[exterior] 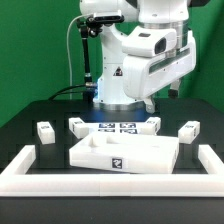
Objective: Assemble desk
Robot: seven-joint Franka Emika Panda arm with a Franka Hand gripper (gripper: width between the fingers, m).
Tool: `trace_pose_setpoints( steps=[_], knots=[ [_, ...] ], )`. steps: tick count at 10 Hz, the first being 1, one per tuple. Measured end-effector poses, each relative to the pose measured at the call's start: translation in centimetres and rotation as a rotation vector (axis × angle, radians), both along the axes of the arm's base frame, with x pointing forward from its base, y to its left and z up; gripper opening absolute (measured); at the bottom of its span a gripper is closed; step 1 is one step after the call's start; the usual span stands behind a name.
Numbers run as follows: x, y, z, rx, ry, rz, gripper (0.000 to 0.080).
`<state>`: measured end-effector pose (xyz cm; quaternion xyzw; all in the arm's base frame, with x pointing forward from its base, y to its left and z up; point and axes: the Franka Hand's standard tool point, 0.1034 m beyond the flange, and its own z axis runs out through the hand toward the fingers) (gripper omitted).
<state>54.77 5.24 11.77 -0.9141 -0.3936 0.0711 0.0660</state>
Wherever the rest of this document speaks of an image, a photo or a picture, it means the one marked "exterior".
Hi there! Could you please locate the black camera on mount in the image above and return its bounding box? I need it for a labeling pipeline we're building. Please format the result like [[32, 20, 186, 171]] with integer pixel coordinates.
[[87, 10, 124, 25]]

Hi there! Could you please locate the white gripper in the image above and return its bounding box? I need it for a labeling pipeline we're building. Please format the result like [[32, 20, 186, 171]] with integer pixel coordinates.
[[123, 31, 196, 114]]

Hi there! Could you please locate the white U-shaped fence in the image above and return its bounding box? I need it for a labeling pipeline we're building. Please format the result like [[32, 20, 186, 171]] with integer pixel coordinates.
[[0, 145, 224, 197]]

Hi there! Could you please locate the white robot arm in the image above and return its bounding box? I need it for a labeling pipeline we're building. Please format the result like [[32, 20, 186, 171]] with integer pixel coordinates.
[[80, 0, 196, 113]]

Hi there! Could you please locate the black cable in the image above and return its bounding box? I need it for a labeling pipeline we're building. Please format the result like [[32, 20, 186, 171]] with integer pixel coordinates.
[[48, 83, 88, 101]]

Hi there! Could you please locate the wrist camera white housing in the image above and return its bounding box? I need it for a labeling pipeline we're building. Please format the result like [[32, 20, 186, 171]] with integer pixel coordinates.
[[122, 26, 177, 58]]

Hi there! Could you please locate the white desk top panel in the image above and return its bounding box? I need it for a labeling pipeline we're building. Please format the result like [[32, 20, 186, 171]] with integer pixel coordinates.
[[69, 132, 179, 174]]

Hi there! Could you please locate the marker tag sheet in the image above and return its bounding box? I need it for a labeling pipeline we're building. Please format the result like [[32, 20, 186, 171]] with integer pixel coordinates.
[[87, 122, 145, 134]]

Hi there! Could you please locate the white cable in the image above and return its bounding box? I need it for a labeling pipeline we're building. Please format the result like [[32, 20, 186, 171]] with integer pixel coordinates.
[[66, 13, 92, 100]]

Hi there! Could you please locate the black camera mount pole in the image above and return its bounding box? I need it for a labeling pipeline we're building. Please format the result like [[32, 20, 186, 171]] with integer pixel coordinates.
[[77, 20, 96, 103]]

